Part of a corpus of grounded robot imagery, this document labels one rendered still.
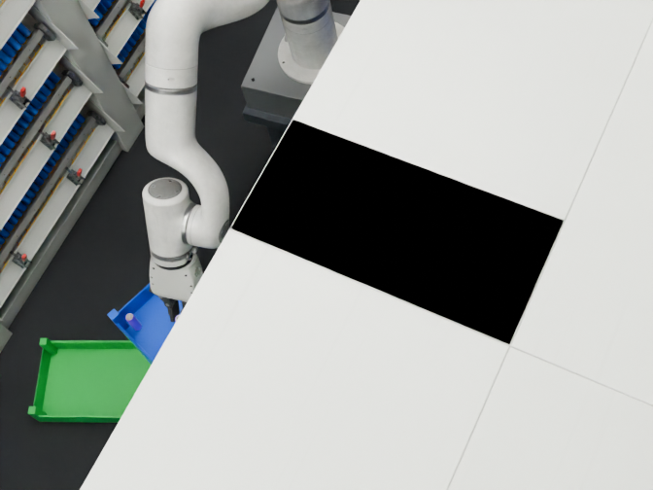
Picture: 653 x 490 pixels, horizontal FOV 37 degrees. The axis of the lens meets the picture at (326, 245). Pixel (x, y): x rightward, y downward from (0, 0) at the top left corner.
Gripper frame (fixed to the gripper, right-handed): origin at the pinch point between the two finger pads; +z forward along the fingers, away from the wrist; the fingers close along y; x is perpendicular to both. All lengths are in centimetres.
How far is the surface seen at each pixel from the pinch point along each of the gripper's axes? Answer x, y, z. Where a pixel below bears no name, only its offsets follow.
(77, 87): -62, 54, -6
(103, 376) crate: -19, 34, 52
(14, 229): -34, 63, 22
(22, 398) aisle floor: -9, 53, 57
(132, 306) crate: -7.3, 15.2, 10.1
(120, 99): -76, 50, 6
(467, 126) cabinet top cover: 69, -60, -103
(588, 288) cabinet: 78, -70, -99
